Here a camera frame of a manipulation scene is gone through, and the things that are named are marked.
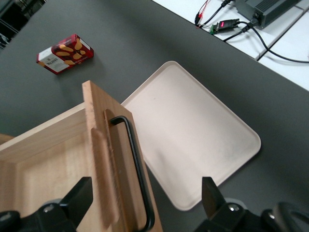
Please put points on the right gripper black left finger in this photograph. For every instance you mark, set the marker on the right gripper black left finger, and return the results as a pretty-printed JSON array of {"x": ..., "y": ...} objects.
[{"x": 77, "y": 198}]

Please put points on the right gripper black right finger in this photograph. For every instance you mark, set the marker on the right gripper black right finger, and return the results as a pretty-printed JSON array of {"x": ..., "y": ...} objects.
[{"x": 211, "y": 200}]

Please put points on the light wooden drawer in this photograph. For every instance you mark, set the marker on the light wooden drawer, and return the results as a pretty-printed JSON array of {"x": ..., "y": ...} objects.
[{"x": 58, "y": 154}]

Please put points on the cream rectangular plastic tray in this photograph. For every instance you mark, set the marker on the cream rectangular plastic tray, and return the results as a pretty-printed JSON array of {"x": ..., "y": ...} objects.
[{"x": 193, "y": 135}]

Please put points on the red tartan shortbread box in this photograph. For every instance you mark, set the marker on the red tartan shortbread box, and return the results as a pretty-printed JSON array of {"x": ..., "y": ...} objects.
[{"x": 64, "y": 54}]

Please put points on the green terminal block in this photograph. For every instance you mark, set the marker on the green terminal block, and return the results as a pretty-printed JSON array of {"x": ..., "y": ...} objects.
[{"x": 214, "y": 28}]

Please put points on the black adapter with pink label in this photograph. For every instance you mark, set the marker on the black adapter with pink label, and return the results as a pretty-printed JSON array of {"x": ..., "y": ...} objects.
[{"x": 228, "y": 24}]

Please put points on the dark background shelving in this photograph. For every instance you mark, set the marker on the dark background shelving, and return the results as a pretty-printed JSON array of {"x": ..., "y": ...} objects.
[{"x": 12, "y": 17}]

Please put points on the grey metal power supply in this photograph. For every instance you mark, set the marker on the grey metal power supply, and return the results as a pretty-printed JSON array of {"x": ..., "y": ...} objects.
[{"x": 268, "y": 9}]

